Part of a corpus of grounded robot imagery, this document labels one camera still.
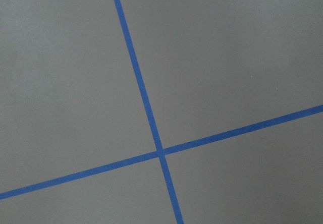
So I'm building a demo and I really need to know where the brown paper table cover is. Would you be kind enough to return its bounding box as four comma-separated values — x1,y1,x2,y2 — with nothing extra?
1,0,322,223

